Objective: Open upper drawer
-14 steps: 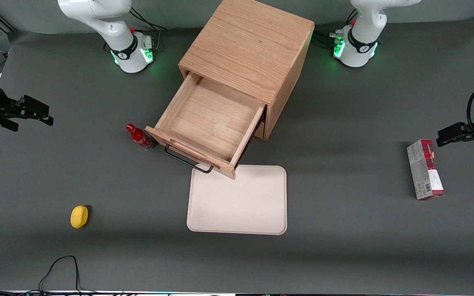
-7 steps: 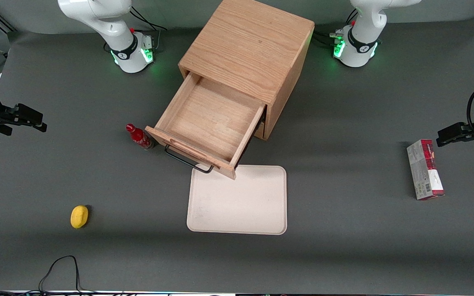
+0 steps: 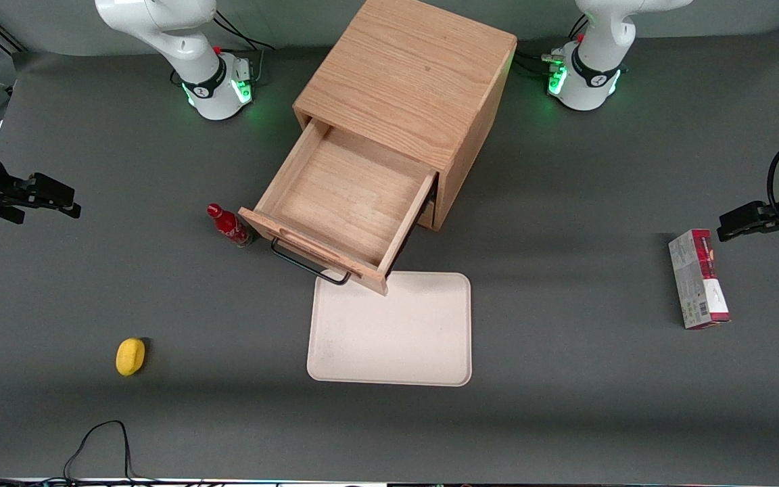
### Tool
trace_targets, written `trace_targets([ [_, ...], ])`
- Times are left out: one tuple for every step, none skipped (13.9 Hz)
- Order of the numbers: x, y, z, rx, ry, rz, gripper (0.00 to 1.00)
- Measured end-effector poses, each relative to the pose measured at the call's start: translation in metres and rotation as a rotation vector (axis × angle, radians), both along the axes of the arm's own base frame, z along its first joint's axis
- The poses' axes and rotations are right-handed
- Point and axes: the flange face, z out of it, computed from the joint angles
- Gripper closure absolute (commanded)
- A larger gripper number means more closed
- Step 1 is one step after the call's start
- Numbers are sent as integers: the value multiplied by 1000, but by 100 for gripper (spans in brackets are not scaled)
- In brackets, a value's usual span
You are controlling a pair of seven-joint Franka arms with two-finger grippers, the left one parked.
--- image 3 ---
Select wooden drawer with black handle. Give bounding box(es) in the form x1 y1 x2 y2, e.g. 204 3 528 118
415 195 439 232
238 116 439 296

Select wooden drawer cabinet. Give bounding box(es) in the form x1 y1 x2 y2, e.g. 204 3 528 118
293 0 518 232

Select red and white carton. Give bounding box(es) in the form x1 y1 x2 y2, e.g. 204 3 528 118
668 229 732 330

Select yellow lemon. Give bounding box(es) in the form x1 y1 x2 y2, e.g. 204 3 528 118
116 338 147 377

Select red soda bottle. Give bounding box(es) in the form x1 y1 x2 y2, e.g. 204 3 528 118
206 203 254 248

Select cream rectangular tray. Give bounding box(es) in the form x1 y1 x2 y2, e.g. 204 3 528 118
306 271 473 388

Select dark aluminium frame rail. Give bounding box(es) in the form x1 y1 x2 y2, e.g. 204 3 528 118
0 24 26 55

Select right arm base black cables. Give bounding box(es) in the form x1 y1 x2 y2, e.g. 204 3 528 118
214 8 275 53

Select arm base black cables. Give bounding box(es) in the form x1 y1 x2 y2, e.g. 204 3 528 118
513 14 590 75
214 8 275 53

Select thin black looped cable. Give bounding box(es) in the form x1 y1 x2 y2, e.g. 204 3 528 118
64 420 135 482

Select left arm base black cables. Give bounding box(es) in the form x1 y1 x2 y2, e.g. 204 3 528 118
513 14 590 75

